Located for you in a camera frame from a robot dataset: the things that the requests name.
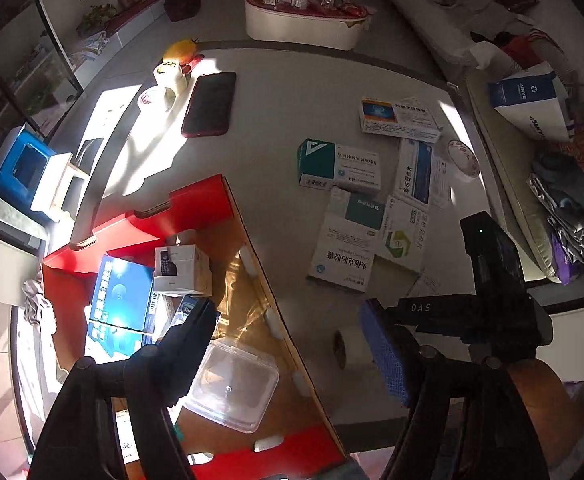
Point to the white sofa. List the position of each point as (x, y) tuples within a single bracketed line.
[(437, 20)]

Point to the white plastic stool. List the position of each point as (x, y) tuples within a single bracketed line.
[(56, 175)]

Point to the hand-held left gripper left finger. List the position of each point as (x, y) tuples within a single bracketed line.
[(191, 340)]

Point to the white medicine box green logo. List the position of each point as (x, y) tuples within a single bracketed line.
[(402, 225)]

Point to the yellow mango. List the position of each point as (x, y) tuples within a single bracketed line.
[(179, 50)]

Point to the dark red bag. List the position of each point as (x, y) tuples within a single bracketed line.
[(181, 2)]

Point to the dark green white medicine box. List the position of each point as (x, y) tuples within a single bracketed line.
[(342, 160)]

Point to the striped cloth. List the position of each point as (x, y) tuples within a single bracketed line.
[(89, 47)]

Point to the green potted plant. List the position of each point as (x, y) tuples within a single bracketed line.
[(96, 17)]

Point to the white medicine box blue text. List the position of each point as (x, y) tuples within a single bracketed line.
[(342, 255)]

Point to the red printed white tape roll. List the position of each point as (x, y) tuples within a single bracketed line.
[(467, 175)]

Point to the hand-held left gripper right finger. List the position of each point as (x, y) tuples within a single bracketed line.
[(387, 355)]

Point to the blue white paper bag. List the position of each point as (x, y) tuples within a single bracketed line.
[(522, 90)]

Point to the blue medicine box round graphic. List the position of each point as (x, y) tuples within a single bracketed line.
[(116, 300)]

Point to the glass display cabinet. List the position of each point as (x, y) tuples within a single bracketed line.
[(21, 70)]

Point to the dark red phone tray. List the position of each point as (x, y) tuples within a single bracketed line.
[(209, 105)]

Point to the clear plastic container green label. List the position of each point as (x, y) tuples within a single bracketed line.
[(231, 390)]

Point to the teal panel medicine box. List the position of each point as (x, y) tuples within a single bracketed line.
[(364, 207)]

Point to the pile of clothes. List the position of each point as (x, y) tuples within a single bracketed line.
[(567, 210)]

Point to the long white blue medicine box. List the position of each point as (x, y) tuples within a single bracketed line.
[(414, 170)]

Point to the red cardboard box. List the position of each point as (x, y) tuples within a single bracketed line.
[(196, 200)]

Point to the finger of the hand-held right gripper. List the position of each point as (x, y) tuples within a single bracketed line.
[(422, 310)]

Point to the blue orange white medicine box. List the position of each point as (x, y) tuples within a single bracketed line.
[(392, 115)]

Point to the blue striped medicine box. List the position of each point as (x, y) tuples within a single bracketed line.
[(181, 312)]

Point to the small white medicine box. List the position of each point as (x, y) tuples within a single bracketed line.
[(442, 180)]

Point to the white medicine box dark tab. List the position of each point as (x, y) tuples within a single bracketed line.
[(179, 270)]

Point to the blue plastic stool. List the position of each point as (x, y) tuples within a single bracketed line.
[(21, 165)]

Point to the white oval coffee table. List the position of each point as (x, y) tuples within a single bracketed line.
[(297, 25)]

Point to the white paper leaflet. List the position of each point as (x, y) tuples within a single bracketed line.
[(427, 285)]

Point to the person's right forearm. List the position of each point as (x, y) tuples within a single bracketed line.
[(552, 400)]

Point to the white bandage roll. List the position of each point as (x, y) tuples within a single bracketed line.
[(359, 350)]

